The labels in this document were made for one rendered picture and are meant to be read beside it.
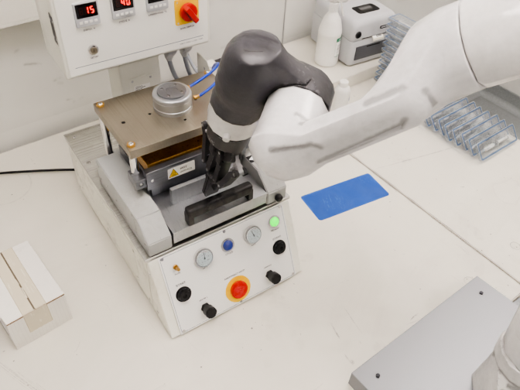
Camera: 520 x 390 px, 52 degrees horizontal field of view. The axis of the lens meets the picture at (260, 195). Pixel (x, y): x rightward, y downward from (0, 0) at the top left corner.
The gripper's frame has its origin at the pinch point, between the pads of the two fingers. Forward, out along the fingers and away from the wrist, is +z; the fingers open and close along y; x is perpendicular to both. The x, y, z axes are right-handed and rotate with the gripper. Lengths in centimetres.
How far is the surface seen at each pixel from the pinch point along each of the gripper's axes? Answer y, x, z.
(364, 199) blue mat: 10, 46, 26
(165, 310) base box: 15.0, -16.3, 16.6
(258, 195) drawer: 4.7, 9.1, 4.1
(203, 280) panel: 13.3, -7.1, 14.5
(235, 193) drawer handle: 3.7, 3.3, 0.5
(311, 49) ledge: -53, 79, 43
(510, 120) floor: -16, 228, 115
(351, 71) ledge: -35, 82, 37
